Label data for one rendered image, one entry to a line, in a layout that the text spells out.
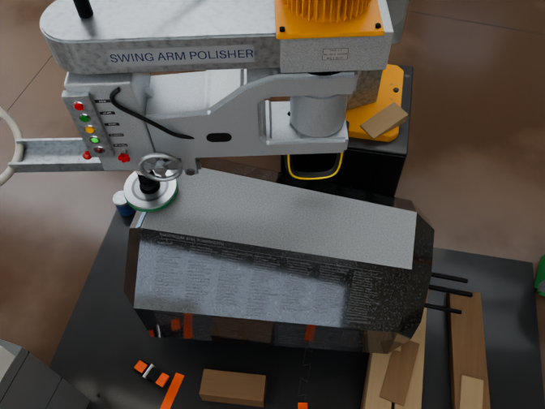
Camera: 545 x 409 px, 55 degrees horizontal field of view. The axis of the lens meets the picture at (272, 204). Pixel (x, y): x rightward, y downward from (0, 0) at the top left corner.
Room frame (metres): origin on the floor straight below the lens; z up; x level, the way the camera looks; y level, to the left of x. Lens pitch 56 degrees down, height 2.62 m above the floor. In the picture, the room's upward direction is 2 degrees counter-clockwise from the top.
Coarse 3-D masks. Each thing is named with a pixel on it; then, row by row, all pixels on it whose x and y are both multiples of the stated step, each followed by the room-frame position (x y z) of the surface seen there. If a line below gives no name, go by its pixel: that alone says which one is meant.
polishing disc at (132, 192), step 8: (136, 176) 1.30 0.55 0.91; (128, 184) 1.26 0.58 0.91; (136, 184) 1.26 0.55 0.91; (168, 184) 1.25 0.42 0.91; (176, 184) 1.25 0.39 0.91; (128, 192) 1.22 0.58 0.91; (136, 192) 1.22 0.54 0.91; (160, 192) 1.21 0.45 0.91; (168, 192) 1.21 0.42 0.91; (128, 200) 1.18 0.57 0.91; (136, 200) 1.18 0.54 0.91; (144, 200) 1.18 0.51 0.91; (152, 200) 1.18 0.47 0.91; (160, 200) 1.18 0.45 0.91; (168, 200) 1.18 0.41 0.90; (144, 208) 1.14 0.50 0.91; (152, 208) 1.15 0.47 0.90
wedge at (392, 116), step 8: (392, 104) 1.73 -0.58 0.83; (384, 112) 1.69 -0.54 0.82; (392, 112) 1.68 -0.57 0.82; (400, 112) 1.67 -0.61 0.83; (368, 120) 1.66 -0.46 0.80; (376, 120) 1.65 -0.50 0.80; (384, 120) 1.64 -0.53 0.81; (392, 120) 1.64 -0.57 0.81; (400, 120) 1.63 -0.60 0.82; (368, 128) 1.61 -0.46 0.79; (376, 128) 1.60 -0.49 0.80; (384, 128) 1.60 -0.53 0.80; (392, 128) 1.61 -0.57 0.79; (376, 136) 1.56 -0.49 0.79
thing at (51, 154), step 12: (24, 144) 1.30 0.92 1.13; (36, 144) 1.30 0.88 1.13; (48, 144) 1.30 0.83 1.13; (60, 144) 1.30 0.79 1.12; (72, 144) 1.30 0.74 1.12; (84, 144) 1.30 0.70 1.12; (24, 156) 1.26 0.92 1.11; (36, 156) 1.26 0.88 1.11; (48, 156) 1.26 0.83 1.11; (60, 156) 1.26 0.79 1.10; (72, 156) 1.26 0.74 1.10; (24, 168) 1.19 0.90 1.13; (36, 168) 1.19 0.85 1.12; (48, 168) 1.19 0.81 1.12; (60, 168) 1.19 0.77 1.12; (72, 168) 1.19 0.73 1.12; (84, 168) 1.19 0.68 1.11; (96, 168) 1.19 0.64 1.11; (168, 168) 1.19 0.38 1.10
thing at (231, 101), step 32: (160, 96) 1.24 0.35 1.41; (192, 96) 1.23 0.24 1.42; (224, 96) 1.17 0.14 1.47; (256, 96) 1.15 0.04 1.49; (288, 96) 1.15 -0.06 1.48; (160, 128) 1.12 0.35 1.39; (192, 128) 1.15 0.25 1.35; (224, 128) 1.15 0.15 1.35; (256, 128) 1.15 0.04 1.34; (288, 128) 1.21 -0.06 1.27; (192, 160) 1.16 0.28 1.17
